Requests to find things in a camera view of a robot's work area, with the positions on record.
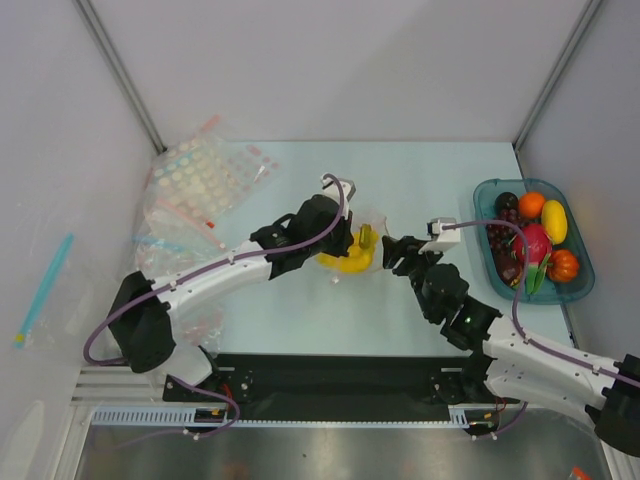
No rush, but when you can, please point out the pink dotted zip top bag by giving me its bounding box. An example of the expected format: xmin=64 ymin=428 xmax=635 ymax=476
xmin=315 ymin=205 xmax=388 ymax=283

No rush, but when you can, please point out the yellow banana bunch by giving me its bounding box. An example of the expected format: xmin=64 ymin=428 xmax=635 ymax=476
xmin=316 ymin=224 xmax=379 ymax=274

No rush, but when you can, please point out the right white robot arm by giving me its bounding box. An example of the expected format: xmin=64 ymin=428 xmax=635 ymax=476
xmin=382 ymin=235 xmax=639 ymax=457

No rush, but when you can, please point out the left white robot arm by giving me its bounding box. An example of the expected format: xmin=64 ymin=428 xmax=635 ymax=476
xmin=108 ymin=193 xmax=353 ymax=400

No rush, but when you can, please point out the pile of zip bags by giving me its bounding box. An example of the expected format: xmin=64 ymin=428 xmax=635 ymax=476
xmin=107 ymin=113 xmax=284 ymax=346

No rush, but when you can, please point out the purple grape bunch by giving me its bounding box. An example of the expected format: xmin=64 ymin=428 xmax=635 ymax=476
xmin=486 ymin=209 xmax=526 ymax=256

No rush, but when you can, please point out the red apple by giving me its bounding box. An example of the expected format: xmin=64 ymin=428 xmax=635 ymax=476
xmin=495 ymin=255 xmax=523 ymax=289

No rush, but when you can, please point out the dark plum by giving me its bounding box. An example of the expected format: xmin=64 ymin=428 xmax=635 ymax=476
xmin=494 ymin=192 xmax=519 ymax=214

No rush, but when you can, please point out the pink dragon fruit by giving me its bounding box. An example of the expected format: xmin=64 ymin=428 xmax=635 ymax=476
xmin=511 ymin=223 xmax=552 ymax=295

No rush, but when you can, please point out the orange fruit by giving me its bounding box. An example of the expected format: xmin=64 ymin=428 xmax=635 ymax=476
xmin=518 ymin=192 xmax=546 ymax=220

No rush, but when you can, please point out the yellow mango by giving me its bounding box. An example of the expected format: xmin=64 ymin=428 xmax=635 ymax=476
xmin=541 ymin=200 xmax=568 ymax=245

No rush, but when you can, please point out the orange small pumpkin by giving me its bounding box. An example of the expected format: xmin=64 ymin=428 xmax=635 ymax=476
xmin=547 ymin=249 xmax=580 ymax=283

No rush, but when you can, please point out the teal plastic fruit bin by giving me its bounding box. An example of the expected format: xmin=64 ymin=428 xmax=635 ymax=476
xmin=473 ymin=179 xmax=595 ymax=305

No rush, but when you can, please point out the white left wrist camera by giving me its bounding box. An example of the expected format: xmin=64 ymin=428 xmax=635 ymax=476
xmin=321 ymin=173 xmax=356 ymax=216

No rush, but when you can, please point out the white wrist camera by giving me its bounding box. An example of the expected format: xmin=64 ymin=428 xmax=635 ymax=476
xmin=418 ymin=217 xmax=461 ymax=255
xmin=321 ymin=173 xmax=356 ymax=216

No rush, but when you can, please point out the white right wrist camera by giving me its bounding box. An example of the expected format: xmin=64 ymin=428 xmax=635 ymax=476
xmin=418 ymin=217 xmax=461 ymax=255

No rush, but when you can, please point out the white slotted cable duct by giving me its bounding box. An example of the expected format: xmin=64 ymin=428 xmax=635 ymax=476
xmin=91 ymin=406 xmax=496 ymax=430

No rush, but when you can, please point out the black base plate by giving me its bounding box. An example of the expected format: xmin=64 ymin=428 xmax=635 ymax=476
xmin=162 ymin=354 xmax=512 ymax=420

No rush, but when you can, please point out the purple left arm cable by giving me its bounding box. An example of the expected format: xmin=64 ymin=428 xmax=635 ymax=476
xmin=82 ymin=173 xmax=351 ymax=444

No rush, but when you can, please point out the aluminium frame rail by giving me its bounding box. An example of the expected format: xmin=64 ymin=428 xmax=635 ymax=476
xmin=73 ymin=367 xmax=614 ymax=408

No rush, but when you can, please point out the blue zipper bag on wall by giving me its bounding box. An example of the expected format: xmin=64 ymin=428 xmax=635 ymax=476
xmin=12 ymin=233 xmax=117 ymax=358

